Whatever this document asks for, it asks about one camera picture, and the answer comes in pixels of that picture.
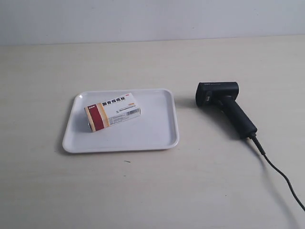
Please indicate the white red medicine box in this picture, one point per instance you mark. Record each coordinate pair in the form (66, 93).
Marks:
(112, 111)

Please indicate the black handheld barcode scanner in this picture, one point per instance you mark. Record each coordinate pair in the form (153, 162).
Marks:
(223, 95)

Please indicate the white plastic tray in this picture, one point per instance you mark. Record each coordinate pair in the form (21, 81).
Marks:
(155, 129)

